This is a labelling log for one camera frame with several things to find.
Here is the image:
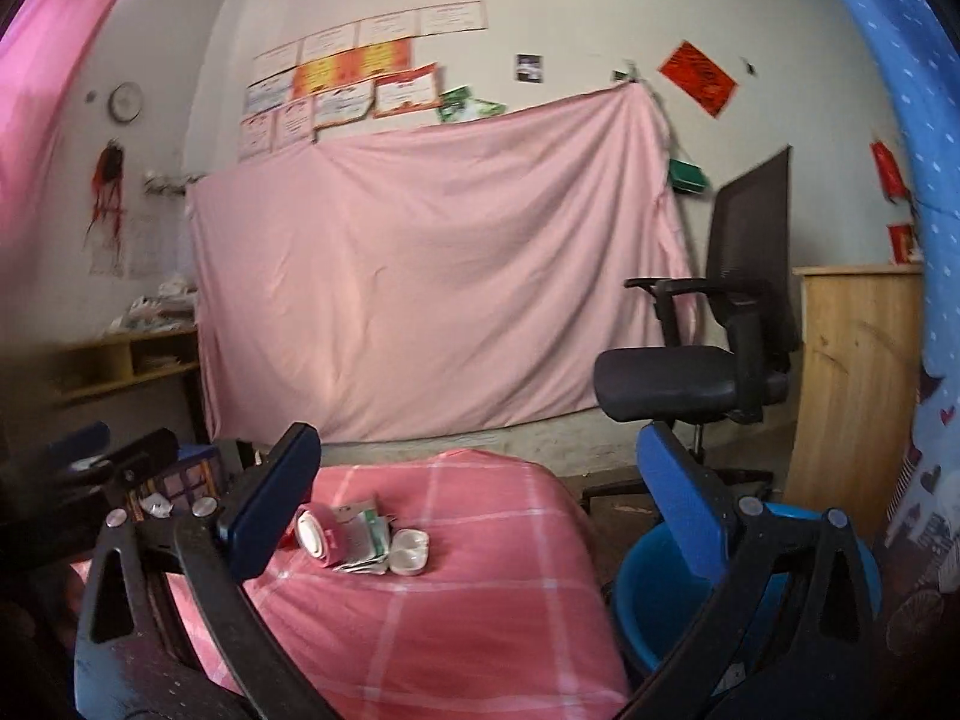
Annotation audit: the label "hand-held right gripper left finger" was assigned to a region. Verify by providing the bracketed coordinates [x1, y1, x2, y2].
[73, 422, 340, 720]

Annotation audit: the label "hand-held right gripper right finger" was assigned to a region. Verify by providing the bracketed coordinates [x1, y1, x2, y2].
[615, 422, 882, 720]

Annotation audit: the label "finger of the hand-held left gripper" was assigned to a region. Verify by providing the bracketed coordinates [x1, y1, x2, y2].
[43, 422, 112, 470]
[105, 427, 181, 493]

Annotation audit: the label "pink tape roll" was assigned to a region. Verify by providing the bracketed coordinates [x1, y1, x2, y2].
[292, 504, 347, 568]

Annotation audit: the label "green and white packet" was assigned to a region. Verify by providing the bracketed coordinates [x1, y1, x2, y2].
[330, 495, 392, 575]

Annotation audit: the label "blue plastic bucket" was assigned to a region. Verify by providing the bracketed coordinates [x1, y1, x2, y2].
[609, 502, 882, 698]

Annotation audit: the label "white plastic case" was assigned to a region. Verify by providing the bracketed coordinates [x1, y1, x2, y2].
[386, 530, 431, 578]

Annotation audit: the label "colourful printed box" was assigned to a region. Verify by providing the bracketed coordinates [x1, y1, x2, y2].
[127, 457, 220, 522]

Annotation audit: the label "wooden shelf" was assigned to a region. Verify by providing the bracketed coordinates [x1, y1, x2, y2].
[52, 326, 203, 402]

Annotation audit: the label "black office chair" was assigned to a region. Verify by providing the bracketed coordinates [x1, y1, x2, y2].
[581, 146, 802, 511]

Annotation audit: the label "pile of plastic bags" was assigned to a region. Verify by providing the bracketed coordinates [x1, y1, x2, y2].
[109, 277, 200, 335]

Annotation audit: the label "wooden cabinet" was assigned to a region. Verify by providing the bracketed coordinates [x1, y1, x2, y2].
[780, 264, 925, 541]

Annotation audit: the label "pink checked blanket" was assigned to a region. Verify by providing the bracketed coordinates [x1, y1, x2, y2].
[67, 448, 632, 715]

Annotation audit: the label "red tassel ornament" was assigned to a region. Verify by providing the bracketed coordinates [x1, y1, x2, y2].
[84, 139, 128, 256]

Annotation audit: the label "pink hanging sheet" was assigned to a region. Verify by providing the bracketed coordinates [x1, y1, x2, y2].
[184, 82, 695, 445]

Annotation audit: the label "green hanging packet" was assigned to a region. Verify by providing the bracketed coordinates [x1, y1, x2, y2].
[667, 159, 710, 194]

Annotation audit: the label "red paper decoration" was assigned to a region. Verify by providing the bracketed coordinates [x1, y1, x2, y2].
[870, 139, 909, 203]
[887, 223, 922, 265]

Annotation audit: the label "pink curtain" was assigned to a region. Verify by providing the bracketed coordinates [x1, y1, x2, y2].
[0, 0, 162, 241]

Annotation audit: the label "red diamond paper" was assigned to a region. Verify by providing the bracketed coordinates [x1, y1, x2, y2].
[658, 40, 740, 119]

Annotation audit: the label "green paper packets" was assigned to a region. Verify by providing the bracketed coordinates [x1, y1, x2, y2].
[437, 86, 503, 124]

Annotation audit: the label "blue printed curtain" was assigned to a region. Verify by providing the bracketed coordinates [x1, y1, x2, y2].
[799, 0, 960, 720]

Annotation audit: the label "white wall calendar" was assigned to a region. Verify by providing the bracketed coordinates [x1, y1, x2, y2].
[88, 210, 175, 278]

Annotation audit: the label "white wall hook rack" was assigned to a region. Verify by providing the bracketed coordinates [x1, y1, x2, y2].
[142, 171, 207, 197]

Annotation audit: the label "round wall clock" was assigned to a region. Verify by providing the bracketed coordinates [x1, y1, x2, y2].
[109, 82, 144, 123]

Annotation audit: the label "group of wall certificates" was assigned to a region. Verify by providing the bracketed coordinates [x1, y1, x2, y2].
[238, 0, 490, 161]

